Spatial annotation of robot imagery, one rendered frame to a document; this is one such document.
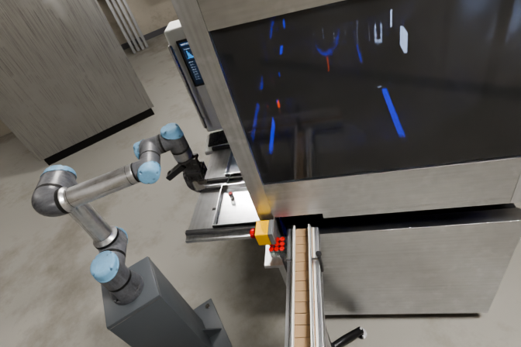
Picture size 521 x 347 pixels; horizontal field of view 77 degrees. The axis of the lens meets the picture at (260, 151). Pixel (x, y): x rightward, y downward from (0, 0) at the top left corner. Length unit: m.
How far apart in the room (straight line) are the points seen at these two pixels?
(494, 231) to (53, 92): 4.29
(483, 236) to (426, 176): 0.44
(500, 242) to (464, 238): 0.14
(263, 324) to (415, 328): 0.87
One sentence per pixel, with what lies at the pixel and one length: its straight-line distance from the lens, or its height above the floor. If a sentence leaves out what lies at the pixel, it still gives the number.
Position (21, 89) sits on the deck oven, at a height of 0.99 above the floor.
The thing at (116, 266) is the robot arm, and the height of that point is 0.99.
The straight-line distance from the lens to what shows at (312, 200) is 1.27.
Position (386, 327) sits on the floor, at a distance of 2.21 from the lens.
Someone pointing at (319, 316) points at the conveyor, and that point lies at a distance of 1.22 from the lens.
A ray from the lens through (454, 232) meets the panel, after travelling 1.54.
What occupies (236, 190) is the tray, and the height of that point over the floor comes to 0.88.
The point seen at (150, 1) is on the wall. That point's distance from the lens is 8.18.
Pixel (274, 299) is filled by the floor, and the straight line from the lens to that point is 2.33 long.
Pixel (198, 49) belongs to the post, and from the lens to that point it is 0.94.
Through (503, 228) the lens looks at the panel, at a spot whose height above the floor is 0.84.
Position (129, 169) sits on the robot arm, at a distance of 1.22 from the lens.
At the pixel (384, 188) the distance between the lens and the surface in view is 1.26.
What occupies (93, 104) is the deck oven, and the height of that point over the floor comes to 0.49.
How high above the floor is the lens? 2.06
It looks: 38 degrees down
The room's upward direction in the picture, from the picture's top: 18 degrees counter-clockwise
